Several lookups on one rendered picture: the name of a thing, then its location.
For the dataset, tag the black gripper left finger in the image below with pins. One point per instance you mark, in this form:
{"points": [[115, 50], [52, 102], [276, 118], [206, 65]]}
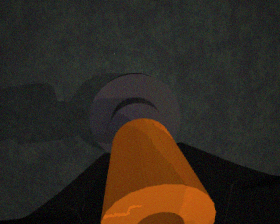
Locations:
{"points": [[80, 202]]}

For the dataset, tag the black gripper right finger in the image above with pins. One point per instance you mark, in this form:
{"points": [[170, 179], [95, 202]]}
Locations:
{"points": [[241, 195]]}

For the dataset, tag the orange knob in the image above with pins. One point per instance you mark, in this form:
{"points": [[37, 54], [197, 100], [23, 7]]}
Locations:
{"points": [[150, 180]]}

